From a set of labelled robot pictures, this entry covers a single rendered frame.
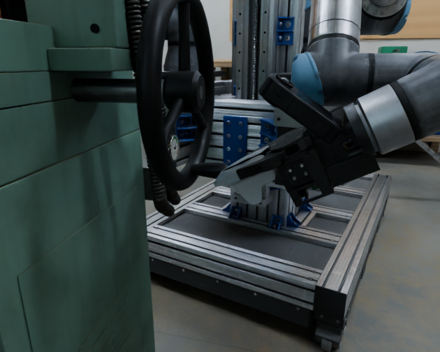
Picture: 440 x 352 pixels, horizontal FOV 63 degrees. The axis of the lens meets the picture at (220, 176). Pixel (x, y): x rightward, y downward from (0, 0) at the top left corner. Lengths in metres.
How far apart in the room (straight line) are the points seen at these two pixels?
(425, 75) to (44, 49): 0.47
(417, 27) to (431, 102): 3.48
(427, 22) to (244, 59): 2.81
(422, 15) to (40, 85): 3.64
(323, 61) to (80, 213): 0.44
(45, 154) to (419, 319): 1.31
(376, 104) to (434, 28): 3.51
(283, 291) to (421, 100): 0.85
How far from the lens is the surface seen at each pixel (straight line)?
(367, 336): 1.36
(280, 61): 1.33
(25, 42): 0.54
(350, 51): 0.56
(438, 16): 3.97
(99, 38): 0.55
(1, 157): 0.50
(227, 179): 0.49
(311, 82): 0.53
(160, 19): 0.43
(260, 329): 1.31
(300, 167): 0.47
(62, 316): 0.65
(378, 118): 0.44
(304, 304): 1.18
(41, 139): 0.55
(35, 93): 0.54
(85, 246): 0.66
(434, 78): 0.46
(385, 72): 0.54
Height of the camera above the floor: 0.85
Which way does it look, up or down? 18 degrees down
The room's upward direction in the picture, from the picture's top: straight up
